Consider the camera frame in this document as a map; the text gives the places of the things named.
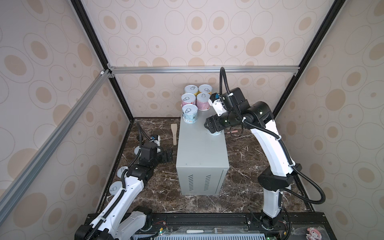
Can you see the grey green can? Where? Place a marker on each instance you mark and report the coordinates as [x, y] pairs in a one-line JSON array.
[[216, 133]]

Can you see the pink can front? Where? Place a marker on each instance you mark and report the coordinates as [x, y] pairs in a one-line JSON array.
[[188, 98]]

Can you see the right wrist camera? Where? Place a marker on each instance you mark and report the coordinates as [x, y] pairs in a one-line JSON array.
[[217, 104]]

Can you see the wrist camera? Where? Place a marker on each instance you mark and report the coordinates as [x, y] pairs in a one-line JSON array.
[[155, 139], [217, 104]]

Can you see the diagonal aluminium bar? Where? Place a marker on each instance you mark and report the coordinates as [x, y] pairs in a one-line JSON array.
[[20, 185]]

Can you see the white can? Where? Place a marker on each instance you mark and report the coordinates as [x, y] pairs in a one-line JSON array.
[[190, 113]]

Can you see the grey metal cabinet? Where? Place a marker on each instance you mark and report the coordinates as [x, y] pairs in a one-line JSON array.
[[202, 159]]

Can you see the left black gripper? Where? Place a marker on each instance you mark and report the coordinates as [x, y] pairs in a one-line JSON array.
[[164, 158]]

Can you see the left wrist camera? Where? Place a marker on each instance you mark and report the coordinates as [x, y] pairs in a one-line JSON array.
[[155, 139]]

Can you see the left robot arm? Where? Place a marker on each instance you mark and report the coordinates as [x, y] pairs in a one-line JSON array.
[[113, 223]]

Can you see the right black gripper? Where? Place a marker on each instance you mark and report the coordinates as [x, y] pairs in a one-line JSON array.
[[216, 126]]

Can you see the wooden spatula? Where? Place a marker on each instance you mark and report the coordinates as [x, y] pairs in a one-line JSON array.
[[174, 129]]

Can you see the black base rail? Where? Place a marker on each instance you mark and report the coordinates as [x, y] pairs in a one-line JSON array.
[[236, 226]]

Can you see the pink can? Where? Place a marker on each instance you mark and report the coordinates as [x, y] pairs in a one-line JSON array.
[[202, 101], [188, 98]]

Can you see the white handled fork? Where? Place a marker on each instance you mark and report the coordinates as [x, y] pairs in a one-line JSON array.
[[214, 231]]

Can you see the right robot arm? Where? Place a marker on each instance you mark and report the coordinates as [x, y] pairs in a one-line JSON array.
[[279, 175]]

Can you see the orange can lower left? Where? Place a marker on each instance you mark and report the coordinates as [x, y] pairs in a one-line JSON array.
[[115, 187]]

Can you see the pink toy figure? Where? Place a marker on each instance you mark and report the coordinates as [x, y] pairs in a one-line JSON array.
[[313, 234]]

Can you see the horizontal aluminium bar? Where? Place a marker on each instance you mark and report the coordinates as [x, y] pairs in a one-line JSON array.
[[204, 70]]

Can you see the yellow can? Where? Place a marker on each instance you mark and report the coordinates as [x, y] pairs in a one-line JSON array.
[[191, 89], [207, 89]]

